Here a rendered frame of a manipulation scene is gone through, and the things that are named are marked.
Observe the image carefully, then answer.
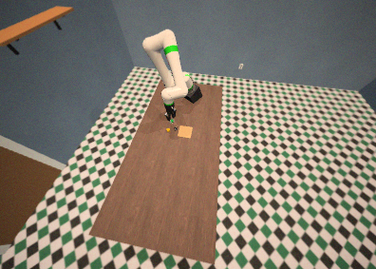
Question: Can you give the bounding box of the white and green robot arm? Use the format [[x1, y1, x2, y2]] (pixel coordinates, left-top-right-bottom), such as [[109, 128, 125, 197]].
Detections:
[[142, 29, 196, 109]]

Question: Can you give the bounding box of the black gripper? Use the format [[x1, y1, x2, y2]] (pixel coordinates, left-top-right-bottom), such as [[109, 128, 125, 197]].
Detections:
[[164, 108, 177, 124]]

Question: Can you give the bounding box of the orange flat square mat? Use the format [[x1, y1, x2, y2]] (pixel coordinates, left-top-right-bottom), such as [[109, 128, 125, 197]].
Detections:
[[178, 125, 193, 138]]

